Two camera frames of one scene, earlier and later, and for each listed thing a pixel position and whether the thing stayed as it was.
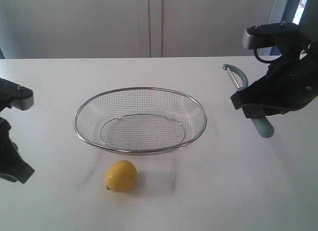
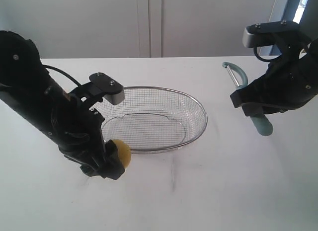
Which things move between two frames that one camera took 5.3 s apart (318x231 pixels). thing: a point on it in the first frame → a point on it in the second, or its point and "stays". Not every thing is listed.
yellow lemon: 121,176 → 124,151
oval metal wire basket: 140,120 stays
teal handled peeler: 262,124 stays
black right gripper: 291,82 stays
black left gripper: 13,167 → 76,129
